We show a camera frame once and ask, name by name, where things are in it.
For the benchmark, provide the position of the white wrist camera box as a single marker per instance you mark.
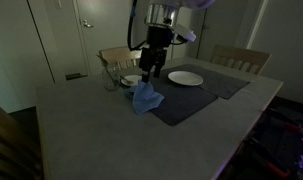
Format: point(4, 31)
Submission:
point(185, 33)

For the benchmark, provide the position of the small white plate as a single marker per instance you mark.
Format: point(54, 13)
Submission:
point(132, 79)

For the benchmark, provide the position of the large white plate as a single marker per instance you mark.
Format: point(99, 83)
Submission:
point(185, 78)

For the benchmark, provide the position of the blue microfibre towel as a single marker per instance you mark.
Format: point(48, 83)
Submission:
point(144, 98)

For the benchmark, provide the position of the white room door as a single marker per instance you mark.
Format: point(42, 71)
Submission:
point(104, 36)

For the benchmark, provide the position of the clamp with red-orange grip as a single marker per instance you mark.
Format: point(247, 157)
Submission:
point(277, 171)

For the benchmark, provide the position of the dark grey door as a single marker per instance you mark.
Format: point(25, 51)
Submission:
point(227, 30)

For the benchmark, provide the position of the dark ribbed placemat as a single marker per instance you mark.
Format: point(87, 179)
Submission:
point(221, 83)
point(181, 103)

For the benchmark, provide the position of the light wooden slat chair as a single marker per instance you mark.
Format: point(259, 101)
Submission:
point(121, 53)
point(241, 55)

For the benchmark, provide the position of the clear glass jar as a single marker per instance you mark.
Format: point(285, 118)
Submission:
point(109, 81)

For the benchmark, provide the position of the dark low floor object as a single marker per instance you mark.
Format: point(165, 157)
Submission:
point(76, 76)

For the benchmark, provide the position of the white closet door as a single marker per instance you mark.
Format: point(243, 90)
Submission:
point(186, 50)

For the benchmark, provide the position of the red bar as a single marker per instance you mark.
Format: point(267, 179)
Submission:
point(292, 126)

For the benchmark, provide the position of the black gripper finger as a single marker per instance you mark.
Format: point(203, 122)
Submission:
point(157, 71)
point(146, 76)

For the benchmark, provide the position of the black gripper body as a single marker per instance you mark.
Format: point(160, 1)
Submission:
point(156, 41)

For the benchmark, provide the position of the metal spoon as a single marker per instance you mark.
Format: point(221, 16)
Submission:
point(127, 81)

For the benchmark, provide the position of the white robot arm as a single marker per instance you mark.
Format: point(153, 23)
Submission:
point(162, 13)

